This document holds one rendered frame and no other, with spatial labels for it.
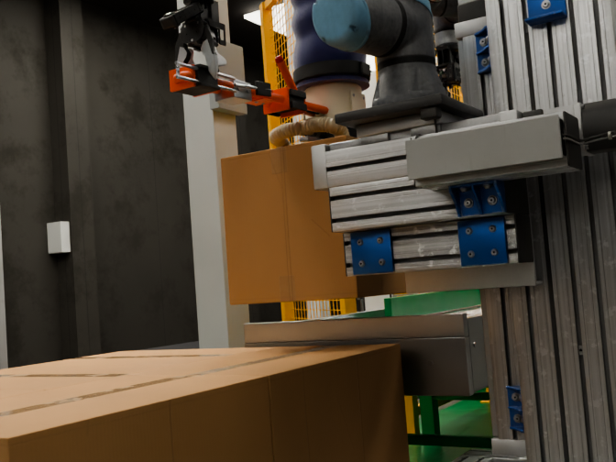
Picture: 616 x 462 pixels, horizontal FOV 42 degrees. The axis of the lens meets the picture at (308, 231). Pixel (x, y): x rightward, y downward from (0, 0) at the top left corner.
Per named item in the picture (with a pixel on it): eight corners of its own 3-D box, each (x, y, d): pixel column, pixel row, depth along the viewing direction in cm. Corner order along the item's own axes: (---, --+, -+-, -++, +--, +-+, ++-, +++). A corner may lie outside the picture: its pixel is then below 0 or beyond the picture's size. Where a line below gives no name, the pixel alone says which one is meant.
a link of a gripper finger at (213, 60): (236, 75, 184) (223, 43, 186) (220, 71, 179) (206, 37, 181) (227, 83, 185) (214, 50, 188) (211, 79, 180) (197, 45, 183)
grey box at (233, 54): (238, 116, 350) (234, 49, 352) (248, 114, 347) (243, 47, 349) (209, 109, 333) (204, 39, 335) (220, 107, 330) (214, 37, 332)
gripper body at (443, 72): (434, 86, 240) (429, 47, 241) (445, 91, 247) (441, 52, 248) (456, 81, 236) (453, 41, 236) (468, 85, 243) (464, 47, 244)
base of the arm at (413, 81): (460, 111, 160) (456, 62, 161) (430, 99, 147) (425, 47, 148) (392, 123, 168) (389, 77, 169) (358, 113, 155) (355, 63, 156)
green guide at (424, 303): (502, 298, 437) (501, 281, 437) (522, 297, 431) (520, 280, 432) (367, 322, 301) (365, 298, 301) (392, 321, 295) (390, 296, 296)
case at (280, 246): (343, 294, 264) (335, 174, 267) (456, 287, 242) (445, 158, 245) (229, 304, 214) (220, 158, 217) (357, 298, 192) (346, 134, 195)
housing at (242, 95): (232, 105, 199) (231, 88, 200) (253, 101, 196) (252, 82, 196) (214, 102, 194) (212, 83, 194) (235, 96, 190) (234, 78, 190)
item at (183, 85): (194, 97, 189) (193, 77, 190) (218, 92, 185) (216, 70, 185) (170, 92, 182) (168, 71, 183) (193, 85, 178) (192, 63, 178)
